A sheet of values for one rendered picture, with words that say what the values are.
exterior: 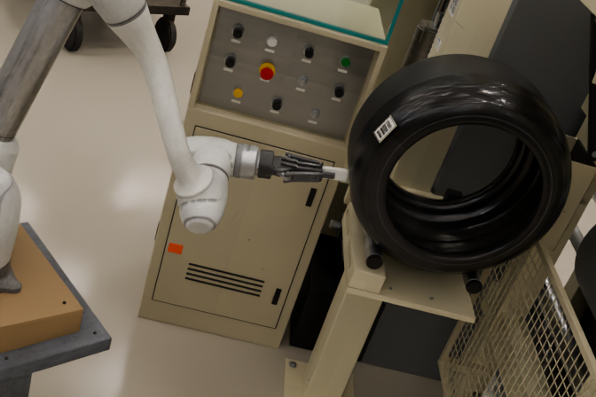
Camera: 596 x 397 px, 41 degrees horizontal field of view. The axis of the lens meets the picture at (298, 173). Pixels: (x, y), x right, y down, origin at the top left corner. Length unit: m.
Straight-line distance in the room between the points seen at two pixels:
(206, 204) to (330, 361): 1.09
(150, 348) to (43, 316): 1.08
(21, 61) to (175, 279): 1.25
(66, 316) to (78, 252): 1.37
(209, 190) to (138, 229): 1.65
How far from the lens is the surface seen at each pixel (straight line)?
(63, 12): 1.91
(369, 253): 2.11
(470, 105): 1.90
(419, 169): 2.39
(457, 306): 2.27
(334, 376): 2.87
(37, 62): 1.95
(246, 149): 2.04
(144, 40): 1.81
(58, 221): 3.48
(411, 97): 1.92
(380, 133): 1.92
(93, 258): 3.32
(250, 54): 2.54
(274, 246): 2.82
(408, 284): 2.26
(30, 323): 1.93
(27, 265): 2.09
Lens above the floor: 2.03
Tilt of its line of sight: 28 degrees down
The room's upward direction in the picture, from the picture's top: 18 degrees clockwise
